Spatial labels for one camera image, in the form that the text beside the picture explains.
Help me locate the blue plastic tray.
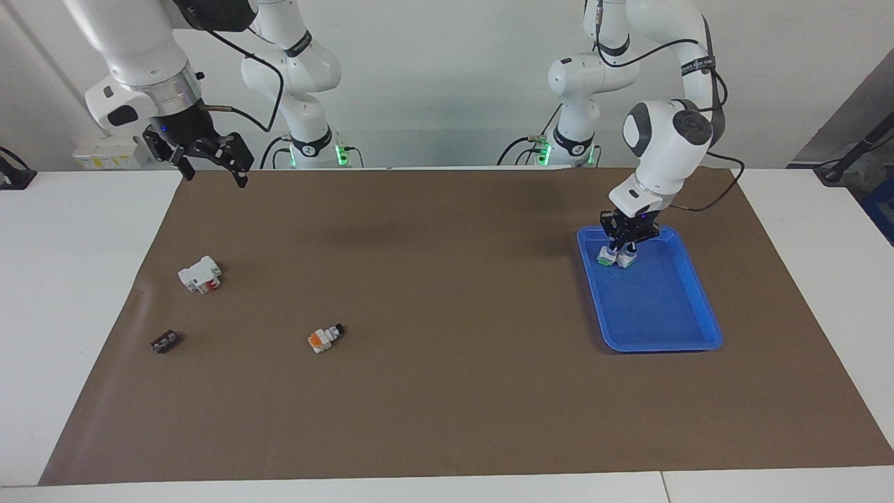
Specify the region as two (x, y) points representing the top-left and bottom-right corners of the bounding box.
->
(576, 225), (724, 353)

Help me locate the white circuit breaker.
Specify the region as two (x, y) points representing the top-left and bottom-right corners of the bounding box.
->
(177, 256), (224, 295)

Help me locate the black stand pole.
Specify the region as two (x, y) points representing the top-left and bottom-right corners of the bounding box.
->
(814, 112), (894, 186)

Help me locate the brown table mat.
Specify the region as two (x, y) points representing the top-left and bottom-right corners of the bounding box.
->
(38, 166), (894, 486)

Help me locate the blue crate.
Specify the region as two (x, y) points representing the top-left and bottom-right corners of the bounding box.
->
(860, 178), (894, 247)

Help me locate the black right base cable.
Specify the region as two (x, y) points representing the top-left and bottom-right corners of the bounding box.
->
(260, 135), (293, 170)

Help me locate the black base cable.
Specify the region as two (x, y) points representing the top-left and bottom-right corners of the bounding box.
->
(497, 105), (563, 167)
(260, 135), (293, 170)

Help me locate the white wall socket box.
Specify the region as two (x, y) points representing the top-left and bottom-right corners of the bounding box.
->
(73, 136), (152, 170)

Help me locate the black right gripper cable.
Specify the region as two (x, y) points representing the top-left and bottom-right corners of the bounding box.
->
(199, 24), (286, 133)

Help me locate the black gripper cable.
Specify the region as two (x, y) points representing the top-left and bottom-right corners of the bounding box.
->
(199, 24), (286, 133)
(590, 0), (747, 213)

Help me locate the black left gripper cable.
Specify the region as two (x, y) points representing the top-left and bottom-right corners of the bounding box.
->
(590, 0), (747, 213)

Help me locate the black left base cable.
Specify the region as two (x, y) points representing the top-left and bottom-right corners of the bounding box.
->
(497, 105), (563, 167)

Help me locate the black clamp with cable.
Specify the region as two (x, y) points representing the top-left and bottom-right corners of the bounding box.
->
(0, 147), (38, 191)

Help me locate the white orange push-button switch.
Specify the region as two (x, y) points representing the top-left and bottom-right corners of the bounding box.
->
(307, 323), (346, 355)

